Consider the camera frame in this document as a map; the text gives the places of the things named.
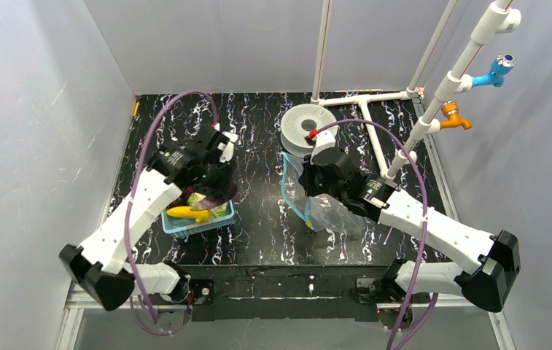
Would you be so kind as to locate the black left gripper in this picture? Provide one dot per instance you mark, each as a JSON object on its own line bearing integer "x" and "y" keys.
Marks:
{"x": 215, "y": 179}

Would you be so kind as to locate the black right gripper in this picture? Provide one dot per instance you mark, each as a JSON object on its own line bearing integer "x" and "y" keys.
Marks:
{"x": 314, "y": 179}

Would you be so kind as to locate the clear zip top bag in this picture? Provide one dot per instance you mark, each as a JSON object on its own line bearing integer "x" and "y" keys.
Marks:
{"x": 321, "y": 212}

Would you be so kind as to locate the yellow toy banana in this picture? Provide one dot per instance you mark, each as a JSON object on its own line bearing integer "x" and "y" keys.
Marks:
{"x": 186, "y": 212}

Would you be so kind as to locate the light blue plastic basket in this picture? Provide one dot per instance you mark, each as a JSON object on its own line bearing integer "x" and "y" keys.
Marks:
{"x": 181, "y": 228}

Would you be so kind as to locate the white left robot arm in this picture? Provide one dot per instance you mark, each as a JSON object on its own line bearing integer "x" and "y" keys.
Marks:
{"x": 100, "y": 264}

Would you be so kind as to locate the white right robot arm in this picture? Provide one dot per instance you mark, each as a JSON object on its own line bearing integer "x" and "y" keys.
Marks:
{"x": 482, "y": 267}

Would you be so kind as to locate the green white toy cabbage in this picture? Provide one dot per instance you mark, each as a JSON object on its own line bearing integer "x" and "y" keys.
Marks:
{"x": 196, "y": 201}

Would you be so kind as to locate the white perforated filament spool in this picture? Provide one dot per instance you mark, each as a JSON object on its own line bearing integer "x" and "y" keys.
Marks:
{"x": 297, "y": 122}

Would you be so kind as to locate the orange plastic tap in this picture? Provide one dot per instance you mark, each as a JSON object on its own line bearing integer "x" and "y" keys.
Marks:
{"x": 453, "y": 119}

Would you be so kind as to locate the blue plastic tap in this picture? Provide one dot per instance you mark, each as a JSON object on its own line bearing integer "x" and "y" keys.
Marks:
{"x": 495, "y": 77}

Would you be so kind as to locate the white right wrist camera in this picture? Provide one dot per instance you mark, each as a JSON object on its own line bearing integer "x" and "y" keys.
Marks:
{"x": 320, "y": 141}

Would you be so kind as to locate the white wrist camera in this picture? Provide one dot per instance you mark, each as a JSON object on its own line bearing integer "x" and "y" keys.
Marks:
{"x": 320, "y": 141}
{"x": 223, "y": 146}

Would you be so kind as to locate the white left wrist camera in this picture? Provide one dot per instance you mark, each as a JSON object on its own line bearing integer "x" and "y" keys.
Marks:
{"x": 223, "y": 146}

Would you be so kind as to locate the white PVC pipe frame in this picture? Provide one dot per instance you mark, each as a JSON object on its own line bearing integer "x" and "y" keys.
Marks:
{"x": 498, "y": 18}

